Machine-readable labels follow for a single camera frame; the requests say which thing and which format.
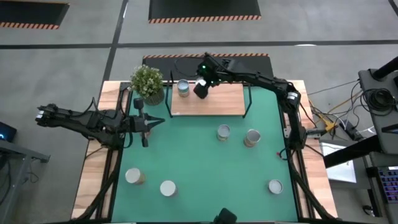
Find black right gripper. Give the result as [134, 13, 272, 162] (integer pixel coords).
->
[193, 52, 225, 100]

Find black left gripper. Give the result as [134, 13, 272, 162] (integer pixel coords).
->
[129, 98, 166, 149]

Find chicken soup can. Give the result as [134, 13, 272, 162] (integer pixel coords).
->
[177, 78, 190, 98]

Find orange label tin can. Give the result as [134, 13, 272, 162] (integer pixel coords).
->
[124, 167, 146, 185]

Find spaghetti sauce can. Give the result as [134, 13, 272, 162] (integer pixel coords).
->
[216, 124, 231, 142]

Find green beans can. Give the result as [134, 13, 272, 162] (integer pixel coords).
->
[159, 180, 178, 198]

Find pineapple can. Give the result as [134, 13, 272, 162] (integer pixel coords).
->
[243, 129, 262, 148]

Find grey lid tin can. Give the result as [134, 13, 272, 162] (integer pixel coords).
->
[268, 179, 284, 195]

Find potted plant in striped pot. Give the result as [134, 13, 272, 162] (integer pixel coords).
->
[129, 64, 166, 106]

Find black hazard-striped floor mat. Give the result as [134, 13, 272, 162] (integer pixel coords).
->
[0, 0, 70, 30]
[148, 0, 262, 25]
[142, 53, 275, 81]

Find green table mat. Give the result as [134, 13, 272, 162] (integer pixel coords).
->
[111, 83, 299, 223]

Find grey side table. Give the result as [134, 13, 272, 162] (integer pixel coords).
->
[0, 139, 50, 224]

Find black electronic device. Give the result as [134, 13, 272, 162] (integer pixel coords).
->
[0, 121, 18, 143]

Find grey equipment cart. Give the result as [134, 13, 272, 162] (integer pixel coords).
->
[357, 55, 398, 156]

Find black metal beam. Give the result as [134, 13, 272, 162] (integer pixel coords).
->
[323, 135, 383, 169]

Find white sheet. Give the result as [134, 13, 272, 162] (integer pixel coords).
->
[320, 142, 358, 184]

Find backlit keyboard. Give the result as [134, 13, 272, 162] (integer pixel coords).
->
[377, 166, 398, 205]

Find wooden shelf with black frame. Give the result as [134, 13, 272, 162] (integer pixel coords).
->
[164, 68, 255, 119]

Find black table frame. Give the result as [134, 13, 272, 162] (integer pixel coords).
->
[70, 80, 339, 224]

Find coiled black cable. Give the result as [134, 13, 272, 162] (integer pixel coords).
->
[362, 88, 398, 113]

